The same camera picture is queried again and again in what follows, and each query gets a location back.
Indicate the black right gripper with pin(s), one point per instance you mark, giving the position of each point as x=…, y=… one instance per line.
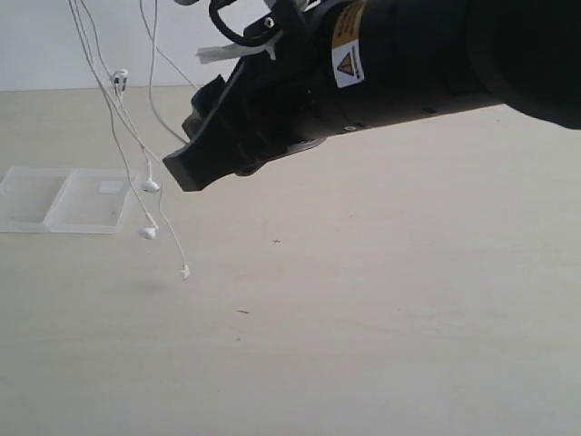
x=291, y=89

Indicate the clear plastic storage case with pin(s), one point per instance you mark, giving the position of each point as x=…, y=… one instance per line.
x=64, y=200

